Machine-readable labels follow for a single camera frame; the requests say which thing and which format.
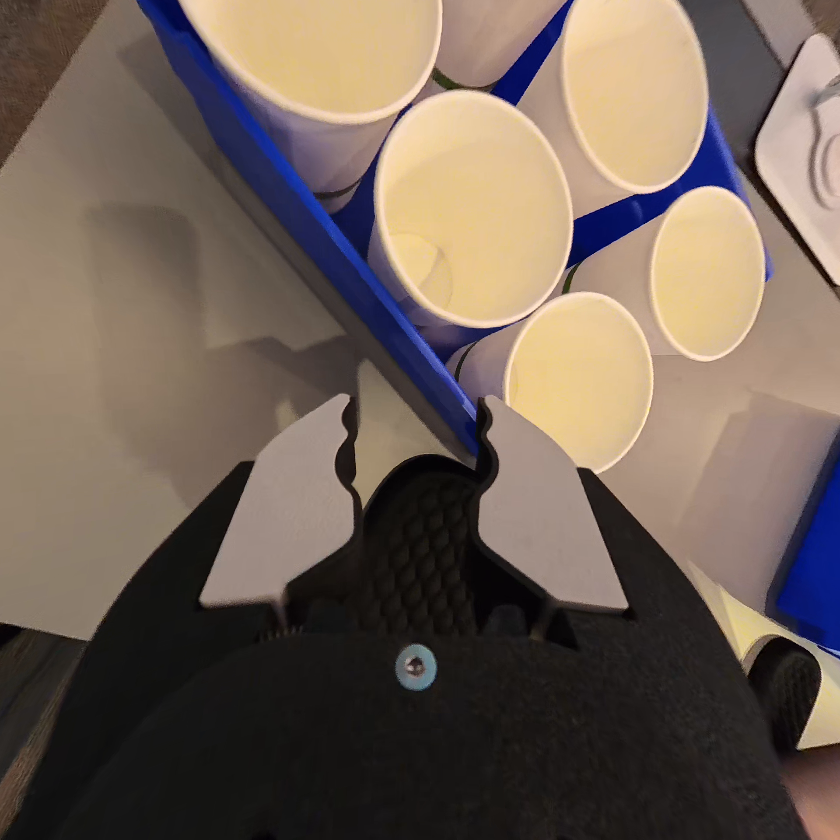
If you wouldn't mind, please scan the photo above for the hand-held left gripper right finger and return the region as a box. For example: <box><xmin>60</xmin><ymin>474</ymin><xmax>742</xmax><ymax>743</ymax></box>
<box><xmin>470</xmin><ymin>397</ymin><xmax>631</xmax><ymax>626</ymax></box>

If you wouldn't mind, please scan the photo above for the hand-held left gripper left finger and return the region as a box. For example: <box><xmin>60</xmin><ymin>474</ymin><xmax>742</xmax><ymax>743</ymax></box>
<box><xmin>200</xmin><ymin>394</ymin><xmax>364</xmax><ymax>615</ymax></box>

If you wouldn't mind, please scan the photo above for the blue plastic bin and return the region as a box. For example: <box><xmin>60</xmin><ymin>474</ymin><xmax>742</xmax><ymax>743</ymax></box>
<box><xmin>136</xmin><ymin>0</ymin><xmax>775</xmax><ymax>458</ymax></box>
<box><xmin>768</xmin><ymin>434</ymin><xmax>840</xmax><ymax>657</ymax></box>

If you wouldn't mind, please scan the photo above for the black wrist rest pad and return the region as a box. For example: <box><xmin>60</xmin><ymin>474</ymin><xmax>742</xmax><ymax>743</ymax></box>
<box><xmin>348</xmin><ymin>460</ymin><xmax>493</xmax><ymax>637</ymax></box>

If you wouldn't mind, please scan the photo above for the white mount plate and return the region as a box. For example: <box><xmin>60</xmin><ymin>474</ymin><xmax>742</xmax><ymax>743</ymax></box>
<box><xmin>754</xmin><ymin>33</ymin><xmax>840</xmax><ymax>287</ymax></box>

